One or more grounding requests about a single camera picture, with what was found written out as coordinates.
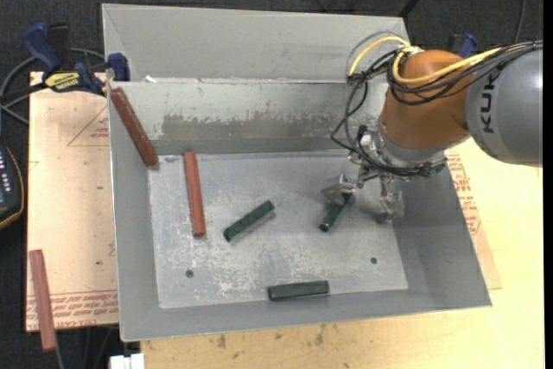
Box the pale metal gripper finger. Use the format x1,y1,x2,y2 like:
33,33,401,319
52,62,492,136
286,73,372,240
376,178,406,225
321,173,362,208

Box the dark green flat block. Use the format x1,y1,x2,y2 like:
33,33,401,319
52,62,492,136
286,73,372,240
222,199,277,243
266,279,332,302
317,190,353,233

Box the grey metal bin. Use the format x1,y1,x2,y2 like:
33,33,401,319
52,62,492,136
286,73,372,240
100,3,494,343

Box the red-brown flat block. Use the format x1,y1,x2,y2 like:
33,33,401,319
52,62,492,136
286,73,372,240
109,86,161,168
28,248,58,353
182,150,208,239

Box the black cylinder on white bracket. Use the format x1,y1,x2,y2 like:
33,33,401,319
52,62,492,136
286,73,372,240
356,124,382,153

